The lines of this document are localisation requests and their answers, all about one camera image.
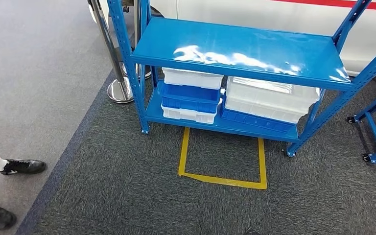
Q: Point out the small white plastic bin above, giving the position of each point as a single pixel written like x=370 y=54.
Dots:
x=188 y=116
x=191 y=79

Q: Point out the small blue plastic bin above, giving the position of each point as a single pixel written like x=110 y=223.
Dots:
x=188 y=102

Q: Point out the large blue plastic bin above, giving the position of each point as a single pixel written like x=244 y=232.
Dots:
x=256 y=122

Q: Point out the large white plastic bin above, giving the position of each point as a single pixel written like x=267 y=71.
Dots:
x=265 y=100

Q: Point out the chrome stanchion post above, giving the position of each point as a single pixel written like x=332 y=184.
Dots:
x=146 y=74
x=120 y=90

